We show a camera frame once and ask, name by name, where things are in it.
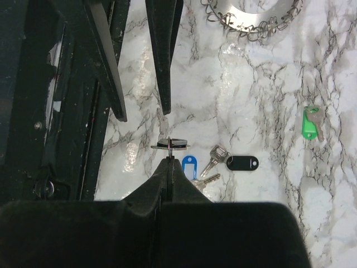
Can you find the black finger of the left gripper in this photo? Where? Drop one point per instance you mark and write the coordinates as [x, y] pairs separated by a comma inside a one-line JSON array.
[[105, 63], [163, 21]]

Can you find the steel disc with keyrings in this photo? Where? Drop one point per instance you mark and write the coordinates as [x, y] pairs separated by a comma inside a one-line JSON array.
[[253, 26]]

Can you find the green tag key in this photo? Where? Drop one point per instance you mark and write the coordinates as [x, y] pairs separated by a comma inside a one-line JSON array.
[[312, 122]]

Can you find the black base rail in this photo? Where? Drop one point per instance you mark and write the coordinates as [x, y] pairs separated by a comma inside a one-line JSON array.
[[54, 111]]

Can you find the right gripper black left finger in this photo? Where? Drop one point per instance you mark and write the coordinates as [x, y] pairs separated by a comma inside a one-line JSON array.
[[85, 234]]

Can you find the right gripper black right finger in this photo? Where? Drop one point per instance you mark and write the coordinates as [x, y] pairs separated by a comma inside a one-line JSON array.
[[195, 232]]

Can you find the silver key by blue tag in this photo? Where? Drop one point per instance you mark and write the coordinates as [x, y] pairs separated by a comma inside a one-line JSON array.
[[201, 184]]

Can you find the blue key tag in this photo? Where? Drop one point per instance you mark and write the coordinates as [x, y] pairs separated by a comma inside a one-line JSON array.
[[189, 165]]

